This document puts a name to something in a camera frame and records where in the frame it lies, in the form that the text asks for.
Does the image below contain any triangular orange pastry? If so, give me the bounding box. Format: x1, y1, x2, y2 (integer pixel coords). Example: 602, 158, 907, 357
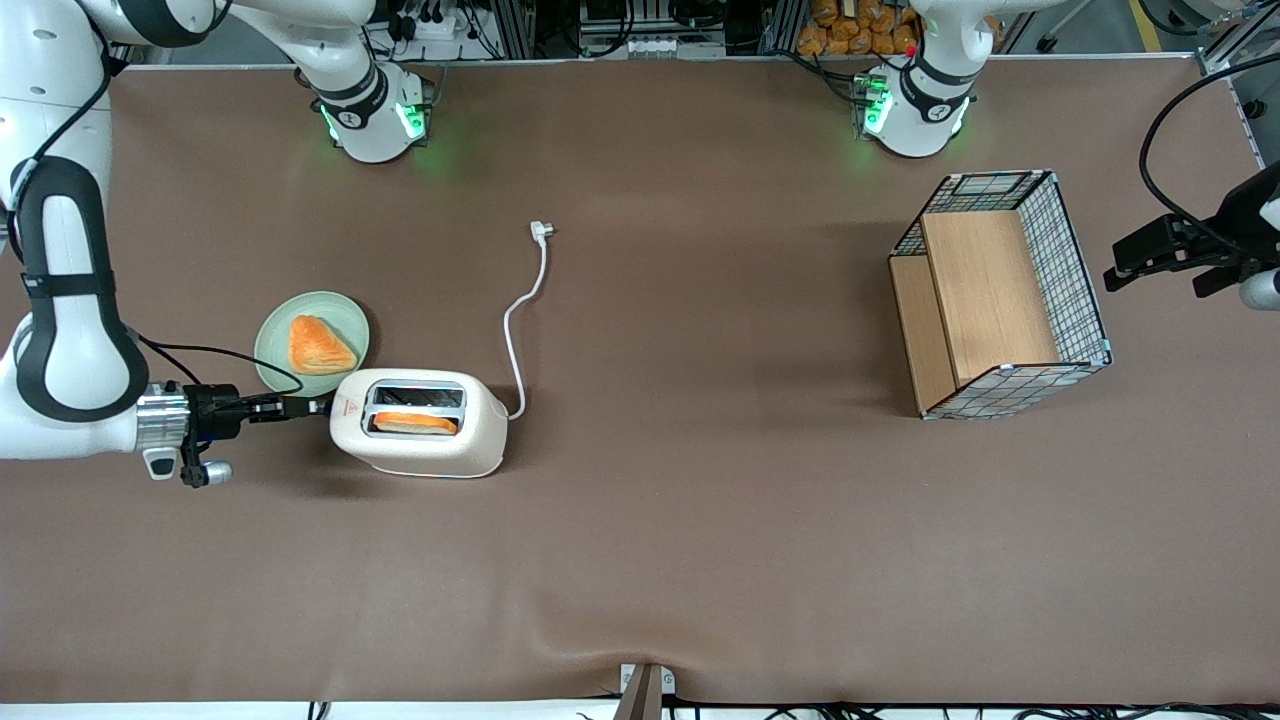
289, 315, 359, 377

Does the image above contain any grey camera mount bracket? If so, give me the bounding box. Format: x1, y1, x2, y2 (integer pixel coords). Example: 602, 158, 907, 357
612, 662, 678, 720

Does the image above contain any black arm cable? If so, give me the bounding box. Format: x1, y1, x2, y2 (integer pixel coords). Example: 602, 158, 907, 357
8, 50, 306, 397
1139, 52, 1280, 253

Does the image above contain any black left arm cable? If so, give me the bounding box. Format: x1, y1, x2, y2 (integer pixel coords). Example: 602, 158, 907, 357
1139, 52, 1280, 253

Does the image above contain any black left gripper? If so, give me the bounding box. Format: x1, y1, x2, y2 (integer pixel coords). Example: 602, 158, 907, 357
1104, 163, 1280, 299

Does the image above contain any wooden shelf insert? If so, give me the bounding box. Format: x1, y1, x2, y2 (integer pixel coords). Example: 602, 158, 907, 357
889, 209, 1062, 414

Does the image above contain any white toaster power cable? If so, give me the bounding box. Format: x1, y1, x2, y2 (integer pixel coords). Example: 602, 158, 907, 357
503, 220, 557, 421

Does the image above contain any white two-slot toaster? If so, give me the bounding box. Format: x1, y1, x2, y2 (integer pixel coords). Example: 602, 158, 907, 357
329, 368, 510, 480

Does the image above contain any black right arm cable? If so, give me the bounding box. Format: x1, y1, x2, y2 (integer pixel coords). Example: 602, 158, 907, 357
8, 50, 306, 397

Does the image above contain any white power strip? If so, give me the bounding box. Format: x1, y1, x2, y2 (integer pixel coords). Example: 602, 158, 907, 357
398, 0, 483, 43

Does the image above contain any orange toast slice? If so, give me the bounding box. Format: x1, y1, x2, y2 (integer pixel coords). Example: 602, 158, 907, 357
371, 412, 460, 436

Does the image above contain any wire grid basket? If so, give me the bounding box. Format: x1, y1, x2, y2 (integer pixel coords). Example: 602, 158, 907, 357
888, 169, 1114, 421

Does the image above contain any pale green plate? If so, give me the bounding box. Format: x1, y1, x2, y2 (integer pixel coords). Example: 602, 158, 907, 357
254, 291, 371, 399

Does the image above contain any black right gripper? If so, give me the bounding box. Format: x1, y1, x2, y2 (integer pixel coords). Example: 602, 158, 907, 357
183, 384, 332, 463

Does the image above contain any bag of orange bread rolls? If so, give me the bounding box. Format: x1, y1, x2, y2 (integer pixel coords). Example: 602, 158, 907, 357
796, 0, 923, 58

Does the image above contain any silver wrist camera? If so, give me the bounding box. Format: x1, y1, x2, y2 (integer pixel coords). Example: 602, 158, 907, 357
180, 455, 235, 489
1239, 267, 1280, 312

